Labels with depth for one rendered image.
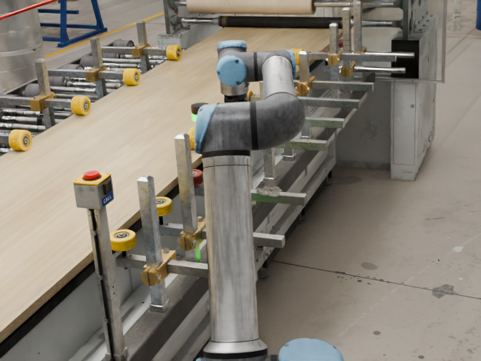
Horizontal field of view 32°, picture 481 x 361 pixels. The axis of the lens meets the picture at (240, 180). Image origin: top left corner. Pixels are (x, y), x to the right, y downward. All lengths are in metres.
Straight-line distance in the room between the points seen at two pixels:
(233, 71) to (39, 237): 0.76
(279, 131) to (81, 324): 0.91
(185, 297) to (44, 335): 0.45
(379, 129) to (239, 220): 3.33
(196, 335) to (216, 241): 1.45
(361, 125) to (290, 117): 3.25
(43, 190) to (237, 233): 1.14
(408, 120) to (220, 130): 3.15
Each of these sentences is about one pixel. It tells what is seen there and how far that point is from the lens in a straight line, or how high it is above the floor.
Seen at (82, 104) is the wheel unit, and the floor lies 0.96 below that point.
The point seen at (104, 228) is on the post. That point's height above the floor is 1.08.
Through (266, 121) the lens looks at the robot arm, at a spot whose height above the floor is 1.36.
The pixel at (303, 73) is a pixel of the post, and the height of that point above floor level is 1.01.
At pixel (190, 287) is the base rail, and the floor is 0.70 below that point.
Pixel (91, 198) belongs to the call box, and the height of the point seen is 1.18.
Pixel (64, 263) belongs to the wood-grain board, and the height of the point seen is 0.90.
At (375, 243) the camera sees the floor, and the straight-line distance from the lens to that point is 4.34.
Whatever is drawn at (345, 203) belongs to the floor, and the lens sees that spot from 4.81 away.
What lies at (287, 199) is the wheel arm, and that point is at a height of 0.85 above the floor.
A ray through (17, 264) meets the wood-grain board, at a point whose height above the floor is 0.90.
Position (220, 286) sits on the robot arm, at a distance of 1.91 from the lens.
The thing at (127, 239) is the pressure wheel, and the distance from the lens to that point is 2.44.
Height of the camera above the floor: 1.95
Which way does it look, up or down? 22 degrees down
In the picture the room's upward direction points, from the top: 4 degrees counter-clockwise
